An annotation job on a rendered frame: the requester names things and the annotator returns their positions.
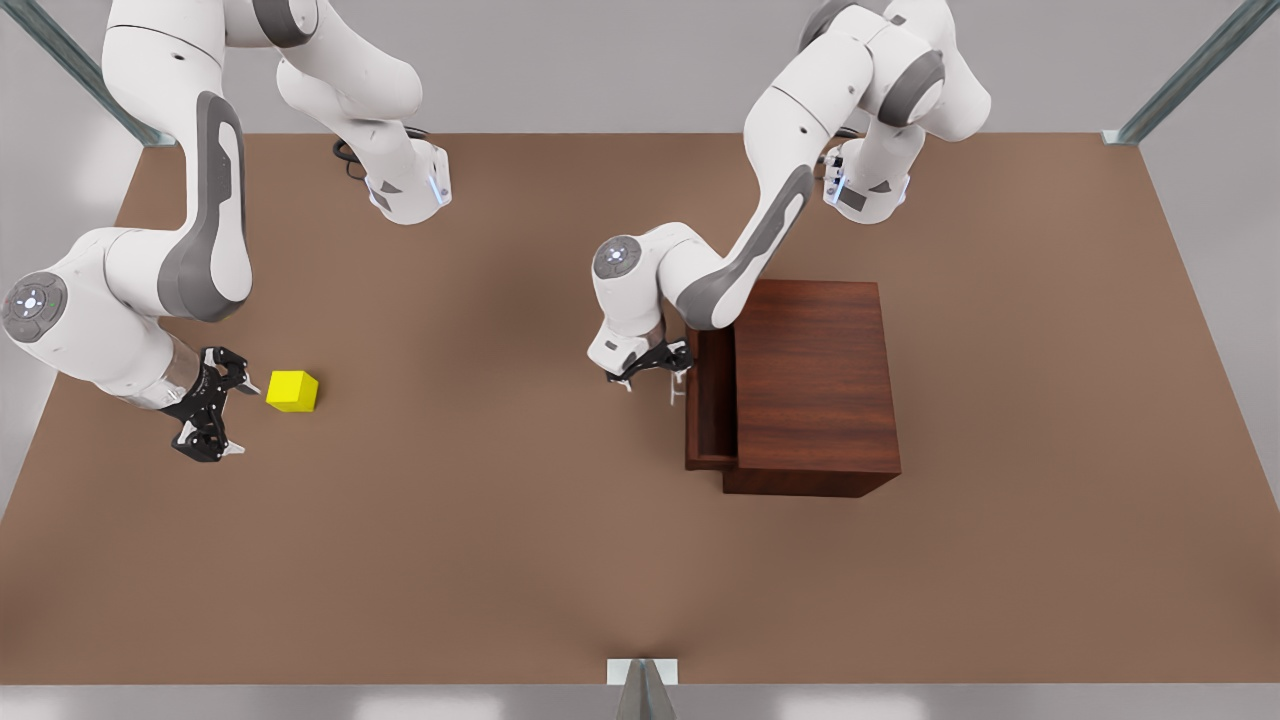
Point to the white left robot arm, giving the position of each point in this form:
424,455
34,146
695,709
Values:
775,160

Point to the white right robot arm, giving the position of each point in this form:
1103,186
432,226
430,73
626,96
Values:
205,190

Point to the yellow cube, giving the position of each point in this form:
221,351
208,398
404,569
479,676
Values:
291,390

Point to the dark wooden cabinet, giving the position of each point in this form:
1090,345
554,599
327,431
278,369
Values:
815,385

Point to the silver frame post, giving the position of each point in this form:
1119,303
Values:
642,690
85,70
1190,75

